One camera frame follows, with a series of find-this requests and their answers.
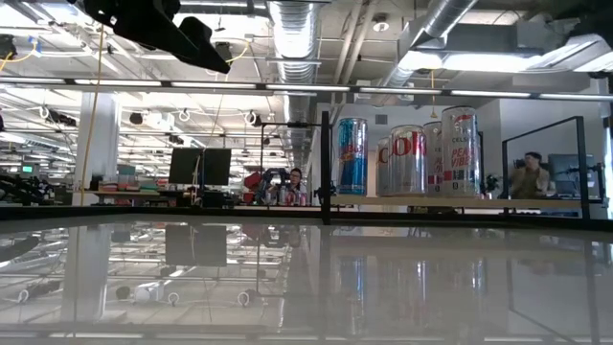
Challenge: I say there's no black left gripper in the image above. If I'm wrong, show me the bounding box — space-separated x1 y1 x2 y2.
83 0 231 75

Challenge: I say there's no blue Red Bull can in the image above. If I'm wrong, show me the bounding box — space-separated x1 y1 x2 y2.
336 117 370 196

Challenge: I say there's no silver Diet Coke can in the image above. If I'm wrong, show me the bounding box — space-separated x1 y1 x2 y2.
375 136 392 197
388 125 428 198

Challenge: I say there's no Celsius can with red print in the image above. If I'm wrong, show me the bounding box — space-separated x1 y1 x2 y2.
422 120 444 197

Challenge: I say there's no Celsius Peach Vibe can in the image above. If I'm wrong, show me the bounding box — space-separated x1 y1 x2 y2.
441 105 482 198

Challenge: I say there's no wooden shelf board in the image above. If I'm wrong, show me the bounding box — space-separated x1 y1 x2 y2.
329 194 583 211

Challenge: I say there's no black ceiling device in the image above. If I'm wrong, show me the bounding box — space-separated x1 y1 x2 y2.
214 40 235 62

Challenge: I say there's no black computer monitor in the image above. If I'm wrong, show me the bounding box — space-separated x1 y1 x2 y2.
202 148 233 187
168 147 203 186

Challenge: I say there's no white square column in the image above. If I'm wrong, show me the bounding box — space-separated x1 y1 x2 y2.
71 91 121 207

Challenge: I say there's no red and black machine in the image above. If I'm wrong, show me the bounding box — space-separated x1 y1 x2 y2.
241 171 263 205

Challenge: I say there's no wooden desk with boxes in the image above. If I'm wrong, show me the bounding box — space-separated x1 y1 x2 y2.
71 179 193 207

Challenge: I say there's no person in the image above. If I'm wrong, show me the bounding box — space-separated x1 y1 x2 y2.
508 151 552 200
282 167 310 207

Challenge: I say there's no dark desk monitor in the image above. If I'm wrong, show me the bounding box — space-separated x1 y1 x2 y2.
548 152 602 197

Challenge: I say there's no ribbed silver ventilation duct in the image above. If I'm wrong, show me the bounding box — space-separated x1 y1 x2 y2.
267 0 322 169

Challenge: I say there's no black shelf post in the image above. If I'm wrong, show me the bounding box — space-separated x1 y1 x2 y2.
320 110 332 226

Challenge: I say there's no smooth silver ventilation duct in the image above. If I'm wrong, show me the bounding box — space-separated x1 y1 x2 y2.
382 0 480 92

